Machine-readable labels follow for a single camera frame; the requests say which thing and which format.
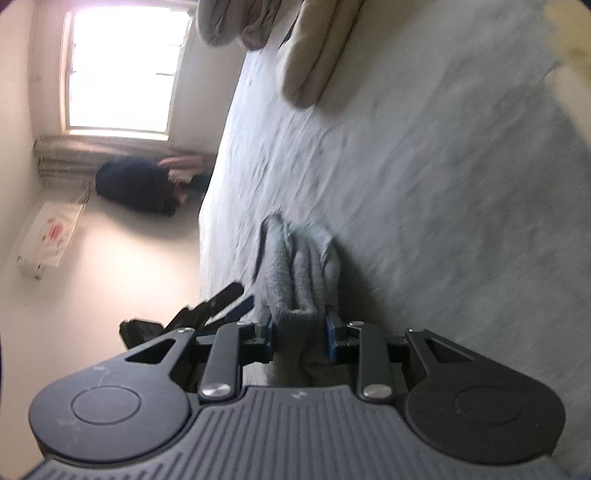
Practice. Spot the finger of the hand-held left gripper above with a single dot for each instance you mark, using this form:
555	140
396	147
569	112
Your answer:
217	302
238	311

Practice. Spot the window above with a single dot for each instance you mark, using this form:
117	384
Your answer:
124	69

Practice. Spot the bed with grey sheet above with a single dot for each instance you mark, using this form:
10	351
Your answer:
415	207

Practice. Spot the grey knitted sweater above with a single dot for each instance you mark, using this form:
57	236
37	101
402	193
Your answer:
300	286

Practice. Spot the folded beige and black garment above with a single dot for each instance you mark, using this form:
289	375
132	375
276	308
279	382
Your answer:
318	50

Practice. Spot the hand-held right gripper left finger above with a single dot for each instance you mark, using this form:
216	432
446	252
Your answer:
268	339

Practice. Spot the pink cloth pile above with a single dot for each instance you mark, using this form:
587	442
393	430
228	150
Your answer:
184	168

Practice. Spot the white paper with red print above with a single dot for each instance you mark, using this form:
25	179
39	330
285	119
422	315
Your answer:
51	230

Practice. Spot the grey radiator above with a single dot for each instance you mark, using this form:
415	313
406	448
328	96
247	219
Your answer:
69	157

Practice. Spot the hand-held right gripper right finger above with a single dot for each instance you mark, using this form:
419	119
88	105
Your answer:
330	339

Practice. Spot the dark blue bag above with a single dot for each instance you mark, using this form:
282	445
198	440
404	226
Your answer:
134	184

